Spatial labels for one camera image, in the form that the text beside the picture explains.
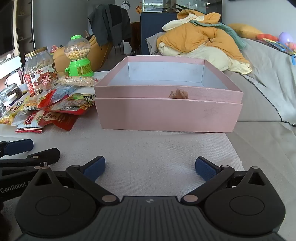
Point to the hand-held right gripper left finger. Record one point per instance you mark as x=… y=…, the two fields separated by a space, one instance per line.
x=94 y=171

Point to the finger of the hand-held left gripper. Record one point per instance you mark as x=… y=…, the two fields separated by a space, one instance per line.
x=19 y=147
x=46 y=156

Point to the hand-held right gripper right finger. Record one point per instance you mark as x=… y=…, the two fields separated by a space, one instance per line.
x=204 y=170

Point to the white rice cracker packet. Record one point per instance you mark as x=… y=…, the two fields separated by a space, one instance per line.
x=29 y=126

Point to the red snack packet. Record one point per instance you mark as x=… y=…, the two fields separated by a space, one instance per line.
x=60 y=119

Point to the pink gift box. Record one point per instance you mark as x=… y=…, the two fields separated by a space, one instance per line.
x=161 y=91

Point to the glass jar with dark contents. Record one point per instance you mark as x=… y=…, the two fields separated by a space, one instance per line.
x=10 y=95

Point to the blue snack packet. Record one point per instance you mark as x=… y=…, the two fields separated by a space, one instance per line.
x=63 y=91

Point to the peanut jar with gold lid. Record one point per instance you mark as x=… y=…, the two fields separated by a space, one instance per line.
x=40 y=71

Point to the clear bag of peanuts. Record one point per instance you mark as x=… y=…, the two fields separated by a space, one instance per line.
x=76 y=81

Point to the green gumball dispenser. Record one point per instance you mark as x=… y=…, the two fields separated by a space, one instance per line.
x=77 y=62

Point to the white shelving unit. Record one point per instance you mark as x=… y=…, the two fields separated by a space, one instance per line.
x=23 y=27

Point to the yellow jacket pile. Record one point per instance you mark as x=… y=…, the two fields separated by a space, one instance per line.
x=196 y=39

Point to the teal cloth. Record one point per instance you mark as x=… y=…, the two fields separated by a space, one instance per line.
x=227 y=30

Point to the yellow pillow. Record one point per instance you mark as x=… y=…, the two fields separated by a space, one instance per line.
x=245 y=30

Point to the dark jacket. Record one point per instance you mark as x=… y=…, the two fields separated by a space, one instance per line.
x=108 y=23

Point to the colourful toy pile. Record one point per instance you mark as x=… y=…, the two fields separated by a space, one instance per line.
x=284 y=42

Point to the dark blue cabinet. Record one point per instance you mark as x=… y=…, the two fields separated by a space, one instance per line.
x=150 y=25

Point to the glass fish tank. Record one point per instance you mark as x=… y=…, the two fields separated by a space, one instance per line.
x=152 y=5

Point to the orange wall ornament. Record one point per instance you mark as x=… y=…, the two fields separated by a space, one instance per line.
x=139 y=9

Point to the panda wall clock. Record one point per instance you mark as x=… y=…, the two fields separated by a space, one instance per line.
x=125 y=4

